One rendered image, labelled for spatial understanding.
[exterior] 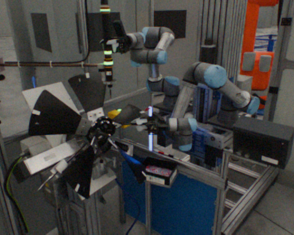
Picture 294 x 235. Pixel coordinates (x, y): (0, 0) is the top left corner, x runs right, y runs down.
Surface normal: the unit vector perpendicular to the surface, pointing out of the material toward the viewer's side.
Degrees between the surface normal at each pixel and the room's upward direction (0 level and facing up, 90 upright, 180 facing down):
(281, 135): 15
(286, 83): 90
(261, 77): 90
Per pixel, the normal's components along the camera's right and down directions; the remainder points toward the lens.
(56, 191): 0.78, 0.24
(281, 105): -0.62, 0.31
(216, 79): 0.44, 0.27
